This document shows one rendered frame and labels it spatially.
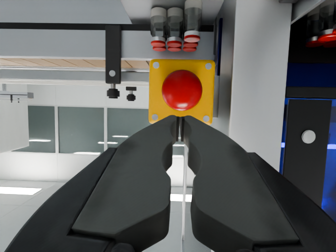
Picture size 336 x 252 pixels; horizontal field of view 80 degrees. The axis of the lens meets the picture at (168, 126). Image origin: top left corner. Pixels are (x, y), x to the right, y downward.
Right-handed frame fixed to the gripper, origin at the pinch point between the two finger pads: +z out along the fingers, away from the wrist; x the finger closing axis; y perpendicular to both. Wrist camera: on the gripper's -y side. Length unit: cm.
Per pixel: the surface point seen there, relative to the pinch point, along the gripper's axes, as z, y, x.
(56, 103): 428, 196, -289
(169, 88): 7.4, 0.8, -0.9
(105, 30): 24.8, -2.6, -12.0
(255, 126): 9.0, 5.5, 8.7
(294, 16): 14.1, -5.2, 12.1
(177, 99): 6.9, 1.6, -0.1
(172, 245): 150, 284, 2
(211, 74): 10.8, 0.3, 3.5
